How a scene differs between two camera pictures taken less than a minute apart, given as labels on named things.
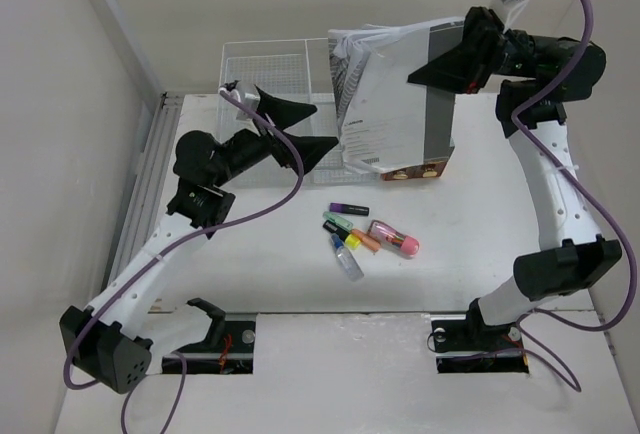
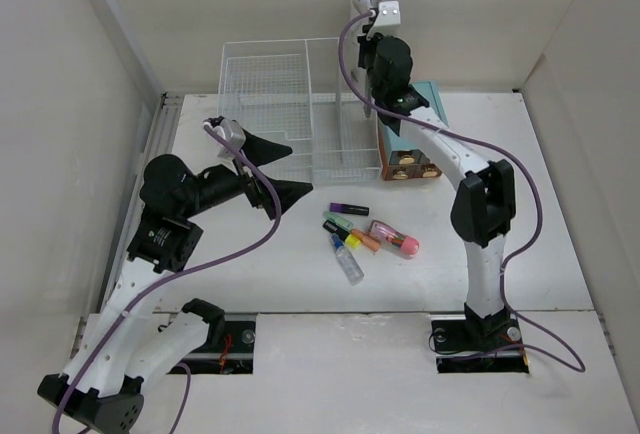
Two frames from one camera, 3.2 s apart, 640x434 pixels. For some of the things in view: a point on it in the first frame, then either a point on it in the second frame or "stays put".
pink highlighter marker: x=406 y=245 stays put
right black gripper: x=467 y=70 → x=364 y=43
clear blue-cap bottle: x=347 y=259 stays put
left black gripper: x=283 y=114 → x=258 y=195
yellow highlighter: x=350 y=240 stays put
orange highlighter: x=365 y=239 stays put
